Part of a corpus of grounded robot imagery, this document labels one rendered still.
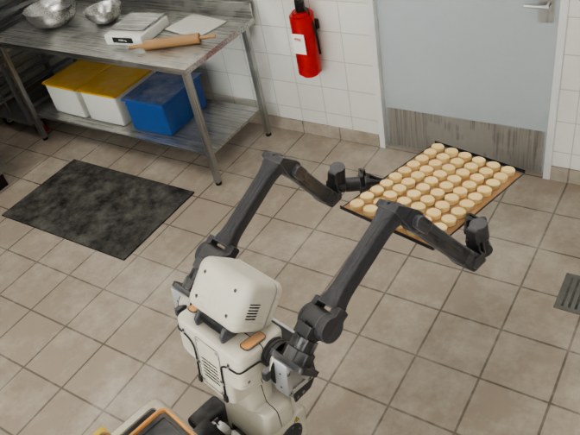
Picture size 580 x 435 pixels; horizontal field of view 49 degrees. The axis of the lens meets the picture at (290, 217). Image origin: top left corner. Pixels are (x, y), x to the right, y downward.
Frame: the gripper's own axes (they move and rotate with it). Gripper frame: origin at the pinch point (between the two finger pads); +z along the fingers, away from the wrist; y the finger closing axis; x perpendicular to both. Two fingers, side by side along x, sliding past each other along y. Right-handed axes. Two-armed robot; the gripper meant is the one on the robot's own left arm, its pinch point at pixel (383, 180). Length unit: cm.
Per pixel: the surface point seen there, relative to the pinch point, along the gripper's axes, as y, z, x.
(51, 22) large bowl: -3, -199, -238
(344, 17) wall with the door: -5, 1, -174
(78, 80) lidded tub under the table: 44, -195, -244
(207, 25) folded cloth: 0, -86, -202
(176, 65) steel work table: 5, -101, -153
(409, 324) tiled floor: 95, 13, -16
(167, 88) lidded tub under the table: 42, -122, -207
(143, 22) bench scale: -6, -127, -205
